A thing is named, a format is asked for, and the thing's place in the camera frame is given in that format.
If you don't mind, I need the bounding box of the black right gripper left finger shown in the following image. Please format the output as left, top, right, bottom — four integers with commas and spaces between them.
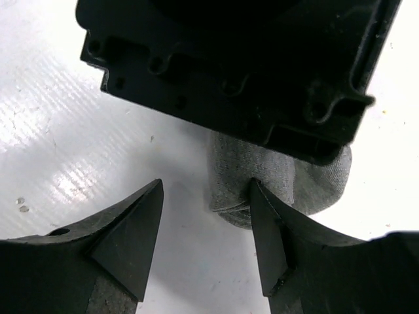
1, 179, 164, 313

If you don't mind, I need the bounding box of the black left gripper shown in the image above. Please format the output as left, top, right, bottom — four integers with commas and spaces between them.
75, 0, 376, 167

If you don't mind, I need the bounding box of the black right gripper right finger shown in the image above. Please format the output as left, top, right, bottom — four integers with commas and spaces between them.
249, 180, 418, 313

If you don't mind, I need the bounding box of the grey striped sock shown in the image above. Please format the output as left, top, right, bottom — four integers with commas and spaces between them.
208, 131, 352, 230

